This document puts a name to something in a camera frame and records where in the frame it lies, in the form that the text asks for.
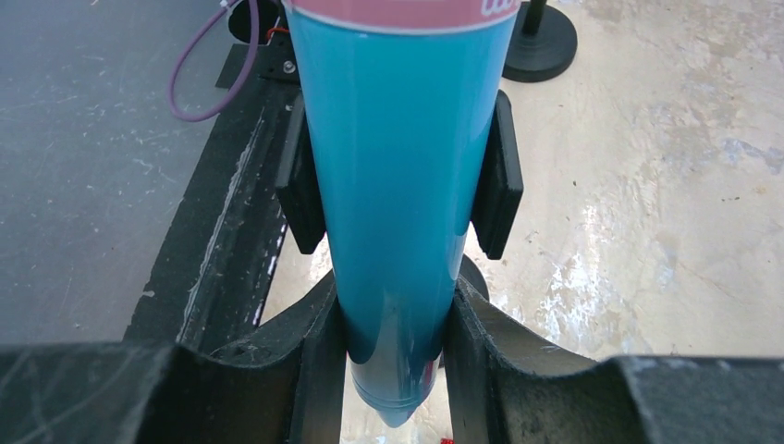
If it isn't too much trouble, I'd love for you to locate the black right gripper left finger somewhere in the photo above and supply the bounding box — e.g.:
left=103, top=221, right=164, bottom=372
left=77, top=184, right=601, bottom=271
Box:
left=1, top=275, right=346, bottom=443

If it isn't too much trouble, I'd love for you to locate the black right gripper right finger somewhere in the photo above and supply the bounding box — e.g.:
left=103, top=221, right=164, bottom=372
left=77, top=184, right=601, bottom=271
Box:
left=444, top=279, right=783, bottom=443

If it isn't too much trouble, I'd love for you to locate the blue toy microphone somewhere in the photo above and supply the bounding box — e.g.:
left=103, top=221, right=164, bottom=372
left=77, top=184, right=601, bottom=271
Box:
left=284, top=1, right=520, bottom=428

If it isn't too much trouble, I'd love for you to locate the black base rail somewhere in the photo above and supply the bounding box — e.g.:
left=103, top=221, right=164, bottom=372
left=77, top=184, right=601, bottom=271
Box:
left=124, top=1, right=300, bottom=354

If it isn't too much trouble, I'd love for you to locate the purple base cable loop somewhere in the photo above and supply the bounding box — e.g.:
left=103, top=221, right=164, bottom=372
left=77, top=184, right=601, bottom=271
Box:
left=168, top=0, right=262, bottom=123

